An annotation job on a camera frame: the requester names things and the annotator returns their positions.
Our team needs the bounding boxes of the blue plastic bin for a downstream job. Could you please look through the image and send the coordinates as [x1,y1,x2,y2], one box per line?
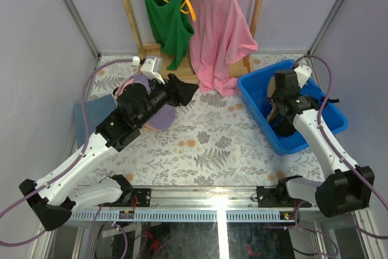
[238,59,348,156]

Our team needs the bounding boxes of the pink cap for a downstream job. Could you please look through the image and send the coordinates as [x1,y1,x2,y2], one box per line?
[113,77,133,97]

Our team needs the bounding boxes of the green tank top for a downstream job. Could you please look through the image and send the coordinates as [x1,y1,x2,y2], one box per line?
[144,0,195,70]

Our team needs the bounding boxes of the pink t-shirt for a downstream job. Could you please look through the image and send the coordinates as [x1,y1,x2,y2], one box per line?
[189,0,258,96]

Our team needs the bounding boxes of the purple cap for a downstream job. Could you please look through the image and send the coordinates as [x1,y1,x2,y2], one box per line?
[132,74,176,130]

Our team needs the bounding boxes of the beige sport cap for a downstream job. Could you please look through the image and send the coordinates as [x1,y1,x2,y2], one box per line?
[267,76,276,99]

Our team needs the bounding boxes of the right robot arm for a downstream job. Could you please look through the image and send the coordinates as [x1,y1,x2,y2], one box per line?
[267,69,375,217]

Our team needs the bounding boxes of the black sport cap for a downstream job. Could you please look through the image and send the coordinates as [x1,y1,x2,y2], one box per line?
[270,116,296,137]

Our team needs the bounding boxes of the aluminium mounting rail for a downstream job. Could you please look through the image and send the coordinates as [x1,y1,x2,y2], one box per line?
[69,184,372,222]

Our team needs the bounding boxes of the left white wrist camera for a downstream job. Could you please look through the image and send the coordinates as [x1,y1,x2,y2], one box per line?
[132,56,165,84]

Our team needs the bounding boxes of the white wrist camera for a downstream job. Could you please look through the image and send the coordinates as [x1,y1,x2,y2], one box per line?
[292,62,312,89]
[132,56,165,84]

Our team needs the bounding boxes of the folded blue cloth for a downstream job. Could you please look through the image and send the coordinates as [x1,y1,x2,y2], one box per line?
[73,95,116,148]

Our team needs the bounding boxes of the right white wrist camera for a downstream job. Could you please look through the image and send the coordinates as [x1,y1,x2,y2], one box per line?
[292,62,312,89]

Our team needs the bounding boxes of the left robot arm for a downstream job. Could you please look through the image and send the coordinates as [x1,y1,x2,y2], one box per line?
[19,73,199,231]

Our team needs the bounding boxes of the wooden clothes rack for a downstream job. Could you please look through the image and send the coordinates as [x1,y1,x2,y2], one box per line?
[122,0,263,84]

